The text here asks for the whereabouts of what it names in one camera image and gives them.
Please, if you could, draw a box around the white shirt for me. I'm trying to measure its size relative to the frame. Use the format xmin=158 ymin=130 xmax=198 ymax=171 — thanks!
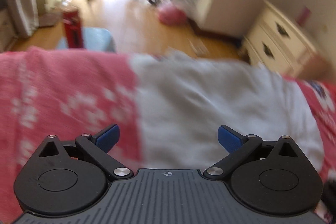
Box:
xmin=130 ymin=52 xmax=324 ymax=169

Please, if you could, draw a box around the red thermos bottle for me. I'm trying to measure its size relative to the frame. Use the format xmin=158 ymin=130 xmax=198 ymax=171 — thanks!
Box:
xmin=62 ymin=9 xmax=85 ymax=49

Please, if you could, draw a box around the pink card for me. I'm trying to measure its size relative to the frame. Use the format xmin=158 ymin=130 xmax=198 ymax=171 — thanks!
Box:
xmin=298 ymin=7 xmax=312 ymax=25

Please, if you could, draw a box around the plastic bag with red contents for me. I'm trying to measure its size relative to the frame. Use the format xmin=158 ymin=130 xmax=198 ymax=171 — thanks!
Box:
xmin=157 ymin=2 xmax=188 ymax=25

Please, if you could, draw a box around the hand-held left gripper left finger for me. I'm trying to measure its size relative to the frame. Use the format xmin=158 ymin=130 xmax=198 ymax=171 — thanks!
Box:
xmin=39 ymin=123 xmax=132 ymax=179

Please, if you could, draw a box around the cream nightstand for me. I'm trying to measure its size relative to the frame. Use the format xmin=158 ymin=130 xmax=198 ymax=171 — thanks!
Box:
xmin=240 ymin=0 xmax=331 ymax=77

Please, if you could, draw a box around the blue plastic stool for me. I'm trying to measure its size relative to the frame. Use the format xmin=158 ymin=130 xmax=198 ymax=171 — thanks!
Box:
xmin=56 ymin=27 xmax=116 ymax=52

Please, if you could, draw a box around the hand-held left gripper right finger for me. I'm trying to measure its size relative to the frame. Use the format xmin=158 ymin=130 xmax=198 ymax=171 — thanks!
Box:
xmin=203 ymin=125 xmax=301 ymax=180

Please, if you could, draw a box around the pink floral blanket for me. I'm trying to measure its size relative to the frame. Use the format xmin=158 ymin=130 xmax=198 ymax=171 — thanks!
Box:
xmin=0 ymin=46 xmax=336 ymax=222

